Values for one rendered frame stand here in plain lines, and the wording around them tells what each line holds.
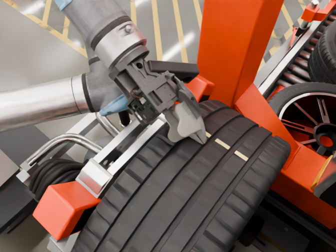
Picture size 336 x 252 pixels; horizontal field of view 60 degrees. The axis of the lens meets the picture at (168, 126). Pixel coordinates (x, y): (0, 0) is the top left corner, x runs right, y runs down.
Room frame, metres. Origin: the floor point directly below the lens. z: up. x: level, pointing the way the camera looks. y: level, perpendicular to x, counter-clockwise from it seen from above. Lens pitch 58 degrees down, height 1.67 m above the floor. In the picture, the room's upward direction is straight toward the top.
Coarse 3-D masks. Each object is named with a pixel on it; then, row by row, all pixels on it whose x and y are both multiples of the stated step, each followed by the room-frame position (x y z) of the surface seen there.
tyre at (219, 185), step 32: (224, 128) 0.33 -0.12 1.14; (256, 128) 0.37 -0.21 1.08; (160, 160) 0.24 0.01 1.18; (192, 160) 0.24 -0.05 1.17; (224, 160) 0.24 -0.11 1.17; (256, 160) 0.24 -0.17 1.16; (128, 192) 0.18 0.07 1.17; (160, 192) 0.17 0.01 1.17; (192, 192) 0.17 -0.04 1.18; (224, 192) 0.18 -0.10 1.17; (256, 192) 0.17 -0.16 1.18; (96, 224) 0.13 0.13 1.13; (128, 224) 0.13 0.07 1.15; (160, 224) 0.12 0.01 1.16; (192, 224) 0.12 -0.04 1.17; (224, 224) 0.12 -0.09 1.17
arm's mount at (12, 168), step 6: (0, 150) 0.61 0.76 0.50; (0, 156) 0.60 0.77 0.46; (6, 156) 0.61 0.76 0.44; (0, 162) 0.58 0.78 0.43; (6, 162) 0.60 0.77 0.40; (12, 162) 0.61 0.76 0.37; (0, 168) 0.57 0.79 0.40; (6, 168) 0.58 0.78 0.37; (12, 168) 0.59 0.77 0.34; (18, 168) 0.61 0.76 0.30; (0, 174) 0.55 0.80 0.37; (6, 174) 0.56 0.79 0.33; (0, 180) 0.53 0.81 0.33
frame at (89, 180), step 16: (128, 128) 0.34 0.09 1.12; (144, 128) 0.36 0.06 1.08; (160, 128) 0.35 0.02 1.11; (112, 144) 0.30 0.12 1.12; (144, 144) 0.30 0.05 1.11; (96, 160) 0.26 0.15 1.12; (112, 160) 0.28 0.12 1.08; (128, 160) 0.27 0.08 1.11; (80, 176) 0.23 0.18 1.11; (96, 176) 0.23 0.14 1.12; (112, 176) 0.23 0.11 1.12; (96, 192) 0.20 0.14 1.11; (64, 240) 0.13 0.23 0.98
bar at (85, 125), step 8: (80, 120) 0.45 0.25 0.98; (88, 120) 0.45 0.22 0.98; (96, 120) 0.46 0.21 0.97; (72, 128) 0.43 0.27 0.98; (80, 128) 0.43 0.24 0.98; (88, 128) 0.44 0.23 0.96; (64, 144) 0.38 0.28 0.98; (72, 144) 0.39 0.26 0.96; (56, 152) 0.35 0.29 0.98; (64, 152) 0.37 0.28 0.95; (16, 176) 0.29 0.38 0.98; (24, 176) 0.29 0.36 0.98; (24, 184) 0.27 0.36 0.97
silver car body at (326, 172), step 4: (332, 156) 0.45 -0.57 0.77; (332, 160) 0.42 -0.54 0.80; (328, 164) 0.41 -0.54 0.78; (332, 164) 0.39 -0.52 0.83; (328, 168) 0.38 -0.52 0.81; (332, 168) 0.36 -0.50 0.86; (324, 172) 0.38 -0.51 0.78; (328, 172) 0.36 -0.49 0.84; (324, 176) 0.35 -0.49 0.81; (320, 180) 0.35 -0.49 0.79; (316, 184) 0.35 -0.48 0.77
